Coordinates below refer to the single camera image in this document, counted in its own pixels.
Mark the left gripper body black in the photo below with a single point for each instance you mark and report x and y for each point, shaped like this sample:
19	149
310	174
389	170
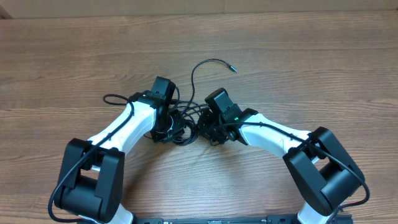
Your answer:
173	125

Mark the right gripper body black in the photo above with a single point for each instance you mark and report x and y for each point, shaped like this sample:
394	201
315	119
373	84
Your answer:
208	126

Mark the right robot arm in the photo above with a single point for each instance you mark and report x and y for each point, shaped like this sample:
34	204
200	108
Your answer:
323	171

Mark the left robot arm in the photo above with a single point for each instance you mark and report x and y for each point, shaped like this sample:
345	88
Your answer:
90	183

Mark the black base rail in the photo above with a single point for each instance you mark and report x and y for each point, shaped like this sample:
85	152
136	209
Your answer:
270	219

